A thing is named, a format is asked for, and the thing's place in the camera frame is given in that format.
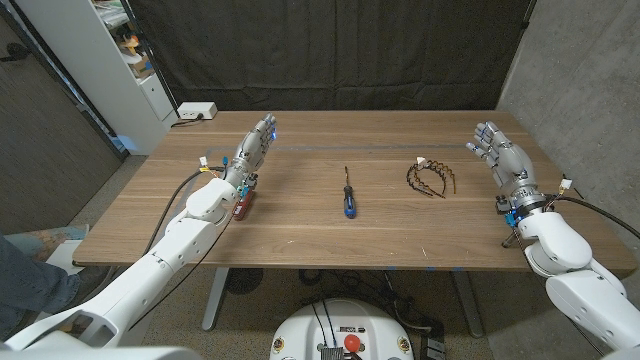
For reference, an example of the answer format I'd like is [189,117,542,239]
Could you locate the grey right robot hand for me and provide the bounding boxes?
[465,120,547,211]

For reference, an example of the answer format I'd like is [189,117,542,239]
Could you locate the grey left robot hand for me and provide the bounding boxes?
[227,112,278,189]

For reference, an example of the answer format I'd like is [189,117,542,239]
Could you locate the blue black screwdriver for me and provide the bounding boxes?
[343,166,357,220]

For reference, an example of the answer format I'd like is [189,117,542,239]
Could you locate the red flat packet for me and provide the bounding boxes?
[232,188,257,222]

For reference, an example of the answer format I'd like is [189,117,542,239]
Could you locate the white power strip box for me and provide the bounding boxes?
[177,101,219,121]

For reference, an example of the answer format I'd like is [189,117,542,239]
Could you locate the black toothed headband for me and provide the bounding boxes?
[406,160,448,200]

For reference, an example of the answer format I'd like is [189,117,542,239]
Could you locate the black backdrop curtain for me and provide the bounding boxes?
[127,0,536,112]

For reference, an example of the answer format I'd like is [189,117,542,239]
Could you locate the round black floor fan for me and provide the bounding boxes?
[225,268,265,295]

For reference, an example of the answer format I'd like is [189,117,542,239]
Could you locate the cardboard box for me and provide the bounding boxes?
[127,53,155,79]

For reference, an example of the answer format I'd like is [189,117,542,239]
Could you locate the white table leg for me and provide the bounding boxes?
[201,267,230,332]
[451,271,485,339]

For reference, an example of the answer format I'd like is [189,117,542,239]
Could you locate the orange toy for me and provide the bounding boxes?
[118,34,141,56]

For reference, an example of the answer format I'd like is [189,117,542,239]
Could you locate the white shelf cabinet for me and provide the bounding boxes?
[14,0,179,156]

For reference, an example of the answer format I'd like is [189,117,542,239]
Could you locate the white robot torso base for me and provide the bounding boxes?
[269,298,415,360]

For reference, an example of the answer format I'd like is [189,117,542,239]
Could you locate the black power brick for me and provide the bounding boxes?
[419,335,447,360]

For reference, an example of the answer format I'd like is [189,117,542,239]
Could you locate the white flat sheet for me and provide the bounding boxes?
[44,239,86,276]

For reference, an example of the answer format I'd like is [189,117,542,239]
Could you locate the person in blue jeans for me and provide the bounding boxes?
[0,227,89,341]

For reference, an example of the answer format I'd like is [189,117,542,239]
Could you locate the wooden wire basket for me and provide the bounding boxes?
[424,159,458,195]

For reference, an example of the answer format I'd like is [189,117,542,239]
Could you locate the black power strip cord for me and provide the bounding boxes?
[171,113,205,128]

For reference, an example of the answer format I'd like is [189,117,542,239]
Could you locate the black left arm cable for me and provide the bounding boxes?
[143,166,226,256]

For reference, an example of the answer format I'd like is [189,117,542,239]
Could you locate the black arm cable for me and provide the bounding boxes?
[143,166,226,256]
[549,195,640,240]

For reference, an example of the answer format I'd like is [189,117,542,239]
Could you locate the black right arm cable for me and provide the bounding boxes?
[549,195,640,240]

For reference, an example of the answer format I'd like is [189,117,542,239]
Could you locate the black floor cable bundle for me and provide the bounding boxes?
[299,269,446,337]

